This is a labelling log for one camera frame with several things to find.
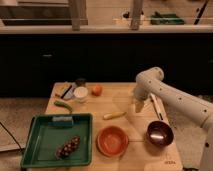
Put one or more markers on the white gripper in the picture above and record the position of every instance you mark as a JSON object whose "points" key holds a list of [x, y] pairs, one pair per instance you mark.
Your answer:
{"points": [[140, 96]]}

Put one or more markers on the yellow banana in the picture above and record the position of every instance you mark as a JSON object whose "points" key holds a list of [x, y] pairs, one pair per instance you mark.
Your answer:
{"points": [[113, 115]]}

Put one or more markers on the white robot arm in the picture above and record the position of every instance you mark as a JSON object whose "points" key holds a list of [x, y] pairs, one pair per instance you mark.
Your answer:
{"points": [[198, 110]]}

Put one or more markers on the dark purple bowl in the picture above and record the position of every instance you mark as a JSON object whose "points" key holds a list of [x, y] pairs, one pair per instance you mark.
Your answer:
{"points": [[159, 134]]}

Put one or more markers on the red bowl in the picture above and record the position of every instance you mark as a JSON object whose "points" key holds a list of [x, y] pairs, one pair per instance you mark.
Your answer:
{"points": [[112, 141]]}

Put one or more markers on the orange tomato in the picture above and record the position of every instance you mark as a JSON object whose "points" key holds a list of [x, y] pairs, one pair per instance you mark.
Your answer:
{"points": [[97, 90]]}

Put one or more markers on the white cup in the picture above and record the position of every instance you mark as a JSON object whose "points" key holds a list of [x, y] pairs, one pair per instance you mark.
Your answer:
{"points": [[80, 94]]}

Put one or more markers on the dark small jar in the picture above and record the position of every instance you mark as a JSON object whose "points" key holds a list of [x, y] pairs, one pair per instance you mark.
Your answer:
{"points": [[80, 82]]}

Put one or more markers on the green chili pepper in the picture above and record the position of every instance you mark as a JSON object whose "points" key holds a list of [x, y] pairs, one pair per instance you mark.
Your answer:
{"points": [[64, 105]]}

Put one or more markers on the blue green sponge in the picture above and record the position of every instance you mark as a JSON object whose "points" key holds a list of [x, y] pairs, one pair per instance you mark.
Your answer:
{"points": [[63, 121]]}

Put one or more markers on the green object on shelf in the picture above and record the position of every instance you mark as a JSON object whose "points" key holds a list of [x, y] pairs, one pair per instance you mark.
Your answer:
{"points": [[166, 19]]}

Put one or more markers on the bunch of dark grapes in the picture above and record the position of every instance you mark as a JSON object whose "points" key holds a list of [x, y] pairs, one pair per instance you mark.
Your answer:
{"points": [[66, 149]]}

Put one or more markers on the green plastic tray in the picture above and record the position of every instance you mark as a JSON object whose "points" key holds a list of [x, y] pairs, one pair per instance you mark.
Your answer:
{"points": [[44, 139]]}

